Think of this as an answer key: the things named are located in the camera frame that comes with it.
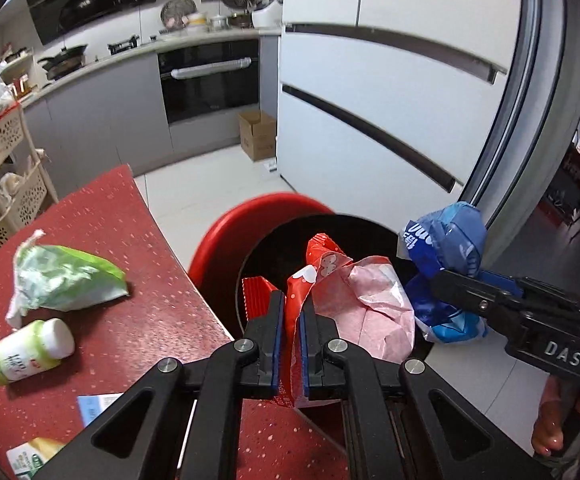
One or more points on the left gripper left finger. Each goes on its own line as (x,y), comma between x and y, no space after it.
(262,364)

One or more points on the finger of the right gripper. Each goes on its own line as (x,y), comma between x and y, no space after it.
(501,282)
(462,292)

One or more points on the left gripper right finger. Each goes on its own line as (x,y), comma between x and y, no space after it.
(321,380)

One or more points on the blue white plastic bag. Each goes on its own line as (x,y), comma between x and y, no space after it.
(450,239)

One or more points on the red white wrapper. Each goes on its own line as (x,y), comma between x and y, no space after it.
(364,298)

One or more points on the green white plastic bag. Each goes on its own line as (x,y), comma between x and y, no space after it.
(60,278)

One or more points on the green white bottle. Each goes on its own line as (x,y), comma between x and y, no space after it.
(36,348)

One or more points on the green white carton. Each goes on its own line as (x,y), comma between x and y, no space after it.
(27,458)

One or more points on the white cardboard box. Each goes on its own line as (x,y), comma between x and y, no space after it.
(91,407)

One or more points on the black trash bin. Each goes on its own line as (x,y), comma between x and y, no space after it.
(359,238)

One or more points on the grey kitchen cabinets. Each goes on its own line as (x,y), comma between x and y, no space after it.
(112,113)

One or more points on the right human hand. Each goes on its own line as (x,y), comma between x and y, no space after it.
(547,435)

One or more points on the red chair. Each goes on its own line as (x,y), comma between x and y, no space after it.
(217,262)

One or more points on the brown cardboard box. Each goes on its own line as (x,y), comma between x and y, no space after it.
(258,133)

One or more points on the white refrigerator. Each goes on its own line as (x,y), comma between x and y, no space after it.
(391,109)

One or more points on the black built-in oven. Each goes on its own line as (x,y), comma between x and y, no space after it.
(208,78)

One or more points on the beige plastic storage rack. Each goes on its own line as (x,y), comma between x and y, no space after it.
(25,186)

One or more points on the black frying pan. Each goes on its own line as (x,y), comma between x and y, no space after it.
(65,62)

